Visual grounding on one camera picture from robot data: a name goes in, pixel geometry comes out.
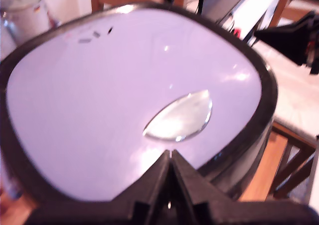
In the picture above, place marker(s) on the chrome lid release button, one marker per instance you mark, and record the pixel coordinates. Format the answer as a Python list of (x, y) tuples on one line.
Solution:
[(179, 120)]

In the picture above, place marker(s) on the black Philips rice cooker body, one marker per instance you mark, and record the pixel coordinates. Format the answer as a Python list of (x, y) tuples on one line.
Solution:
[(239, 167)]

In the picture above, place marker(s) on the black rice cooker lid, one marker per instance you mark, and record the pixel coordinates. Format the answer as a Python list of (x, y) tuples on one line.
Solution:
[(99, 97)]

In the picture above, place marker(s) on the white flat box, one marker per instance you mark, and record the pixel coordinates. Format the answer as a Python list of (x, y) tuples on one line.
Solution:
[(249, 8)]

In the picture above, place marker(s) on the black angular device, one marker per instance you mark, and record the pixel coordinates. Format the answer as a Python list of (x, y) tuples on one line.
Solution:
[(291, 40)]

